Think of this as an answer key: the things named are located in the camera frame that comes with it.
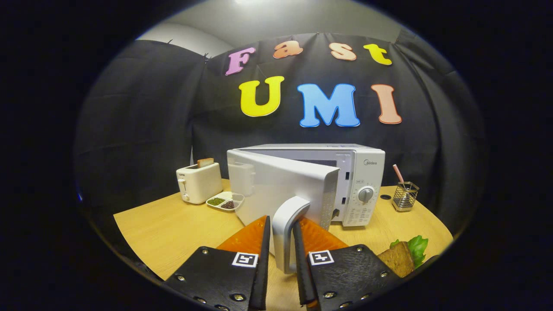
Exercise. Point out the red striped straw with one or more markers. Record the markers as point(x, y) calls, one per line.
point(398, 172)

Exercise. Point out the white divided bean dish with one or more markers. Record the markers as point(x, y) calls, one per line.
point(224, 201)

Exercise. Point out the brown bread lettuce sandwich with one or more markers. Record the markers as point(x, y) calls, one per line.
point(399, 259)

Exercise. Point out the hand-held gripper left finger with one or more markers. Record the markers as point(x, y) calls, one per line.
point(263, 268)

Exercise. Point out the white toaster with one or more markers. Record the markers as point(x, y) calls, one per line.
point(201, 183)

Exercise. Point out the white microwave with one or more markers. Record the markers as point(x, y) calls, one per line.
point(281, 181)

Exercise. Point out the black backdrop cloth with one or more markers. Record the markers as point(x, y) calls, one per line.
point(142, 129)

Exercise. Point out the toast slice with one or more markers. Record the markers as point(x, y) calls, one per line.
point(205, 163)

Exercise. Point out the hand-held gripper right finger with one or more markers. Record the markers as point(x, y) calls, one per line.
point(302, 272)

